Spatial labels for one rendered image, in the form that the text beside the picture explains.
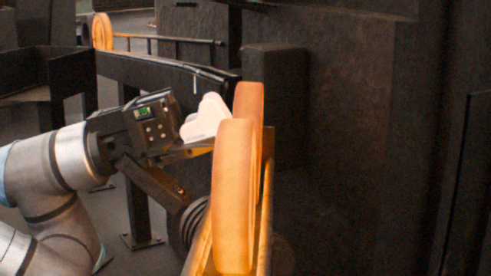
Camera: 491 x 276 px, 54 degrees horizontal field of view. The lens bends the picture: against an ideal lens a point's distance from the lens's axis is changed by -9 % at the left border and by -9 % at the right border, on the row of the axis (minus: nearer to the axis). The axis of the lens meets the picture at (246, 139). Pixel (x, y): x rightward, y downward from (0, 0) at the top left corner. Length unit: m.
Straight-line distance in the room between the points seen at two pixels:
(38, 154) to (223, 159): 0.32
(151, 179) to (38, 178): 0.16
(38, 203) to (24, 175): 0.05
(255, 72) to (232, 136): 0.47
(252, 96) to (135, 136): 0.15
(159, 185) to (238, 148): 0.24
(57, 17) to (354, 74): 3.28
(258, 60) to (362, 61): 0.18
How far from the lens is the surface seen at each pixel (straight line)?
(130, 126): 0.65
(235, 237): 0.46
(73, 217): 0.75
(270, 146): 0.75
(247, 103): 0.61
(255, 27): 1.11
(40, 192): 0.72
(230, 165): 0.45
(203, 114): 0.64
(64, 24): 4.02
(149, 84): 1.43
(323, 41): 0.93
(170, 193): 0.69
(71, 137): 0.69
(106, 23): 1.93
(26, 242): 0.66
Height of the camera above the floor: 0.95
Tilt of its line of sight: 19 degrees down
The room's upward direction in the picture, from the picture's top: straight up
